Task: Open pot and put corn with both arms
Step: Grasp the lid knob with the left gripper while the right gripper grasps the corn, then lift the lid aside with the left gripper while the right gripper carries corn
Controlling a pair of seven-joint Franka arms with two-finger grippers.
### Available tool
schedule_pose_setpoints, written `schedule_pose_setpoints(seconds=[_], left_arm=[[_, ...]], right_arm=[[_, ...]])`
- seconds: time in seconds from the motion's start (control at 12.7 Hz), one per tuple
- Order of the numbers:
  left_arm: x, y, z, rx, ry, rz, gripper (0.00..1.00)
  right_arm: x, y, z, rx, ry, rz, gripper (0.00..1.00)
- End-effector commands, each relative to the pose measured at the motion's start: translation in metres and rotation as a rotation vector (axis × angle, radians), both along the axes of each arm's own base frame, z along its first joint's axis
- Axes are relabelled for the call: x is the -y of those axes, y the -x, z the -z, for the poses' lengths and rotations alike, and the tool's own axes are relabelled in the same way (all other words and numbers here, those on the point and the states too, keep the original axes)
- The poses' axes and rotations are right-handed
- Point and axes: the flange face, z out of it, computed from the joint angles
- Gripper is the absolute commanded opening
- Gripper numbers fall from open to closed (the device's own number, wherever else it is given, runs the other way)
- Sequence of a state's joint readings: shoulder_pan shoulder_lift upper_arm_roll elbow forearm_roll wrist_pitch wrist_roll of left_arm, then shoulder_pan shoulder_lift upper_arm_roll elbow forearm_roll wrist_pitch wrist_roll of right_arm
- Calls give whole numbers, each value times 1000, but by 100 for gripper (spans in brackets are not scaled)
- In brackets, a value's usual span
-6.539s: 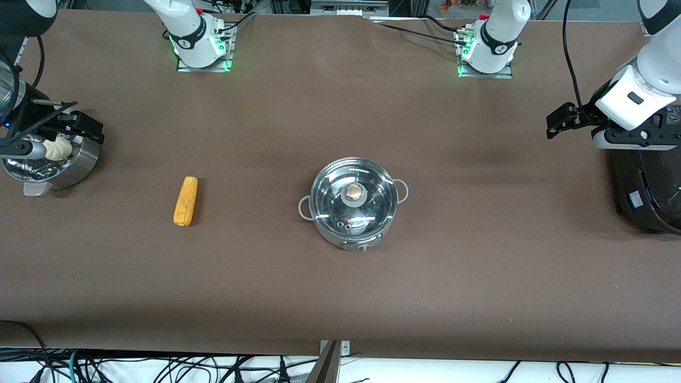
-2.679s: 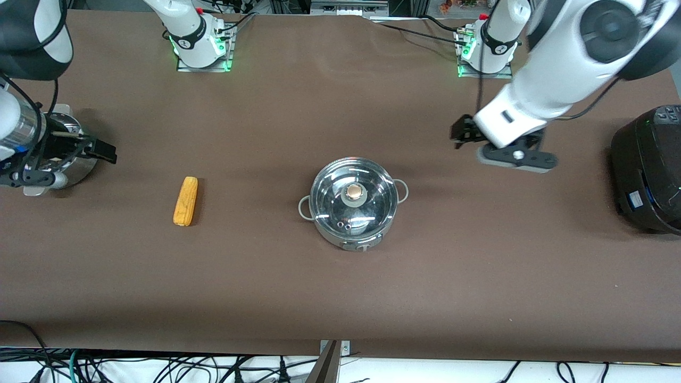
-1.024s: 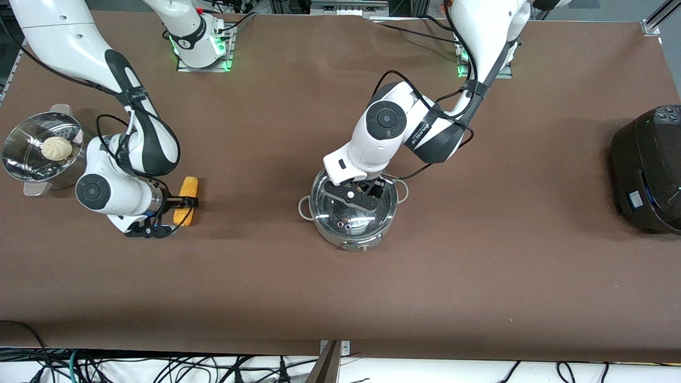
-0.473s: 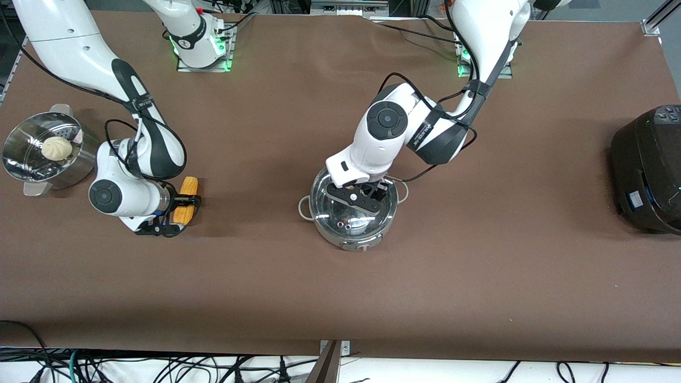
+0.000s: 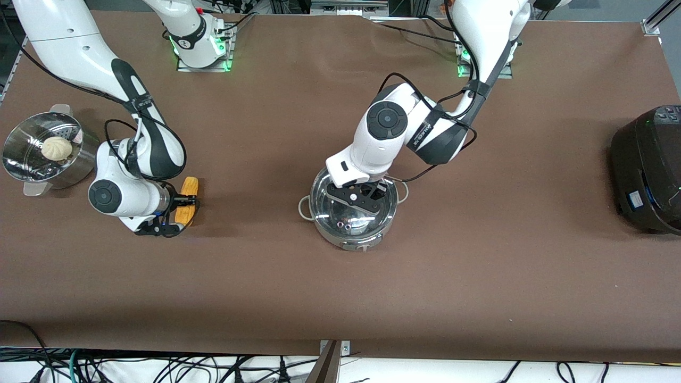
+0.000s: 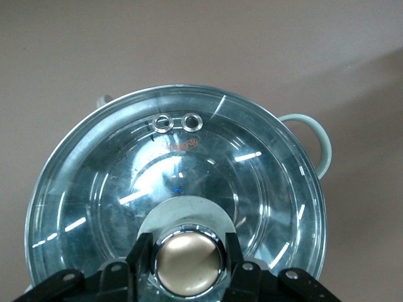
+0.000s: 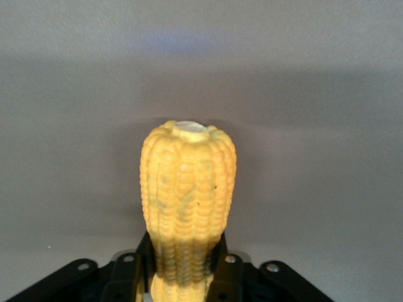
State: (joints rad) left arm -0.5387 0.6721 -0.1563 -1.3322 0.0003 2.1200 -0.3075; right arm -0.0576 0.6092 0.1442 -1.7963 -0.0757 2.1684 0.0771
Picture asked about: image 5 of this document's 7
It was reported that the black cable behind table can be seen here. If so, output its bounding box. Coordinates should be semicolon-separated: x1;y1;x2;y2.
371;15;464;47

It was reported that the aluminium frame profile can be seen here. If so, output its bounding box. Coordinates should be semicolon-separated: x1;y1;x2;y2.
641;0;681;36

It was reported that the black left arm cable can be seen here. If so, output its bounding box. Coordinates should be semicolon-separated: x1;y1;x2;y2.
377;0;533;184

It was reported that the brown table cover sheet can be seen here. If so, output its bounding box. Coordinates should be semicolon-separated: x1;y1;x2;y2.
0;11;681;363

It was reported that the white steamed bun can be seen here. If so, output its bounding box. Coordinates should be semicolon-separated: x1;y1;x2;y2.
41;136;73;161

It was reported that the round glass pot lid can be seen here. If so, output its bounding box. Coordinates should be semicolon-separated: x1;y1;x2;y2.
310;166;398;238

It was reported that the yellow corn cob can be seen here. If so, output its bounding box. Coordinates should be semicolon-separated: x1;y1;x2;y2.
175;177;200;227

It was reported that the steel pot with grey handles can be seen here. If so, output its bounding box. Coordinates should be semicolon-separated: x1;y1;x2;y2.
298;165;410;252

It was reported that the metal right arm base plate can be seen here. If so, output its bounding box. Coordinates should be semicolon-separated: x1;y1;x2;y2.
176;22;235;73

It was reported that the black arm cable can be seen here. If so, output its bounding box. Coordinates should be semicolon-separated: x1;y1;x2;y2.
377;0;533;184
0;11;188;182

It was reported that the black rice cooker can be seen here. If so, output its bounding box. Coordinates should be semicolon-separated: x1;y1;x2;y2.
610;105;681;236

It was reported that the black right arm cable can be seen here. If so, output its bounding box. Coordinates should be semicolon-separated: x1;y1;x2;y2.
0;11;188;182

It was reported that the steel steamer pot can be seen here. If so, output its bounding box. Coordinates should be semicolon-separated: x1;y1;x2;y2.
2;104;100;197

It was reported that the thick black curved cable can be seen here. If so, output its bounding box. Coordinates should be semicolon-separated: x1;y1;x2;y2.
0;320;53;383

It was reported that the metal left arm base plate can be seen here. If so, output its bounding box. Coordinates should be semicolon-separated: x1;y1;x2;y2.
455;29;514;80

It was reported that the dark grey support beam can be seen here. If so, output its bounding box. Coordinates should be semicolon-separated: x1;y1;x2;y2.
305;340;342;383

